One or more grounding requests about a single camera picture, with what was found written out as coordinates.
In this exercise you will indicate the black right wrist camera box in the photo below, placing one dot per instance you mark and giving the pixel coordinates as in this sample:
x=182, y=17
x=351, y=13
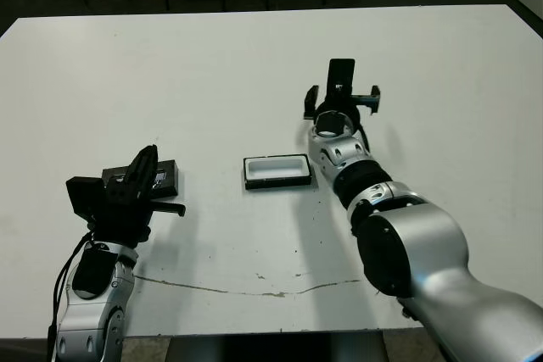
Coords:
x=311, y=101

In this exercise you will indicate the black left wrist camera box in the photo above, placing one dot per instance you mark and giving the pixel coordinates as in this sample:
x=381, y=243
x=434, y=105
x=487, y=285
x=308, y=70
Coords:
x=85, y=196

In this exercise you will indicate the black box with white insert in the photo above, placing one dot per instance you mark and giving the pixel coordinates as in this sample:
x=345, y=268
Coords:
x=275, y=184

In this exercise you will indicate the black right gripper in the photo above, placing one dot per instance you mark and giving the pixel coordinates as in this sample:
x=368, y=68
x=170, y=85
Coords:
x=339, y=105

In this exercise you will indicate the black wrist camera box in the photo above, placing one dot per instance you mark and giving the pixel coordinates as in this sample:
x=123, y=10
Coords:
x=311, y=101
x=85, y=196

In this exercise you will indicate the black box lid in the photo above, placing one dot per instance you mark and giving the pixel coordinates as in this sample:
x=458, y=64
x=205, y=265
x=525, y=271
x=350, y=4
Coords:
x=174, y=179

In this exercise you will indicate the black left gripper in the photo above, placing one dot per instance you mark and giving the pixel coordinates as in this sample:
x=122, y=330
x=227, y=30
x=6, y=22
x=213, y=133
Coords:
x=123, y=222

